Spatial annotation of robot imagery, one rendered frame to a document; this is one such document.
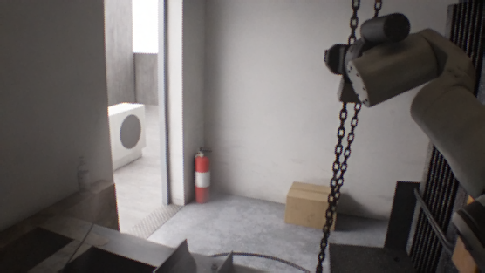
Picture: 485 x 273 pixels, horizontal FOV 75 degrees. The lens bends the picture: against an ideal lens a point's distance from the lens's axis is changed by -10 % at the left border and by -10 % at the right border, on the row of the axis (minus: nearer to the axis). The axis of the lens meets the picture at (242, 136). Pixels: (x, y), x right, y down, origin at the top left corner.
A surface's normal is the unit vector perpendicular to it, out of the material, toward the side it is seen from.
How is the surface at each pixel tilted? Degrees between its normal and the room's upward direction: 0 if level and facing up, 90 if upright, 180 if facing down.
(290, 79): 90
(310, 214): 90
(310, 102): 90
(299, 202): 90
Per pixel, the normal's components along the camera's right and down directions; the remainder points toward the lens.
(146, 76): -0.34, 0.25
